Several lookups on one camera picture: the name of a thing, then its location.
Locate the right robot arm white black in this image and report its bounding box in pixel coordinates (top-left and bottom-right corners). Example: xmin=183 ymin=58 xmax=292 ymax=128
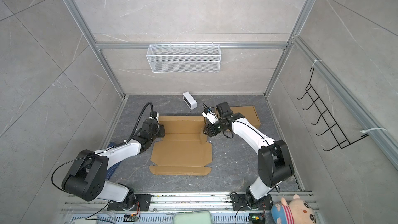
xmin=202 ymin=102 xmax=294 ymax=208

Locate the cardboard box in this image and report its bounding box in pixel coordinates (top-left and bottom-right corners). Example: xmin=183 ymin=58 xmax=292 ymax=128
xmin=231 ymin=106 xmax=261 ymax=129

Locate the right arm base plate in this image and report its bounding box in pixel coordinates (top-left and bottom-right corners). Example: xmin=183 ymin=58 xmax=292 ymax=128
xmin=230 ymin=192 xmax=273 ymax=211

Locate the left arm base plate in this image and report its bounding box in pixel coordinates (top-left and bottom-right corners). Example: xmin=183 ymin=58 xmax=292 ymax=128
xmin=107 ymin=194 xmax=152 ymax=211

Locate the blue book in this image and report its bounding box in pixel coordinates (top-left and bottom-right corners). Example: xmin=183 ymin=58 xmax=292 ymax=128
xmin=106 ymin=142 xmax=121 ymax=180

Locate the white wire mesh basket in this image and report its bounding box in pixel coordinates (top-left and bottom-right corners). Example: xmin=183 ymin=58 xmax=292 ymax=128
xmin=146 ymin=44 xmax=222 ymax=73

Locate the black wire hook rack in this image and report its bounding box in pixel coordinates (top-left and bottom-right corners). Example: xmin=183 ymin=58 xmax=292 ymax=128
xmin=296 ymin=67 xmax=369 ymax=152

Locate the cardboard sheet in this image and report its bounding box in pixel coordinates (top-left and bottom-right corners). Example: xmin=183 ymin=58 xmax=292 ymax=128
xmin=149 ymin=116 xmax=212 ymax=176

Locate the aluminium rail base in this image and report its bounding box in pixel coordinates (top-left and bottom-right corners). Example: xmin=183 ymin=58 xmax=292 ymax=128
xmin=58 ymin=191 xmax=325 ymax=224

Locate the pale green box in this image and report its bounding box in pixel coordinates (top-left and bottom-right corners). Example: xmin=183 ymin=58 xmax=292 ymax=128
xmin=173 ymin=211 xmax=212 ymax=224

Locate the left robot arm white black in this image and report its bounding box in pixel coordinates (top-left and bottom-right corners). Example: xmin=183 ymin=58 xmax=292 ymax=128
xmin=61 ymin=118 xmax=165 ymax=209

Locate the pink plush pig toy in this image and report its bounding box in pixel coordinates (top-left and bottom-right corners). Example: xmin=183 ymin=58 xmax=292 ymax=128
xmin=271 ymin=195 xmax=317 ymax=224

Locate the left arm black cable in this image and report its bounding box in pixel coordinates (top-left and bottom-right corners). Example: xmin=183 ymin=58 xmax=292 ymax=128
xmin=51 ymin=102 xmax=155 ymax=194

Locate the white digital clock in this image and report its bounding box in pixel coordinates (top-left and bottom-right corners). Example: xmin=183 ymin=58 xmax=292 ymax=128
xmin=182 ymin=91 xmax=198 ymax=110

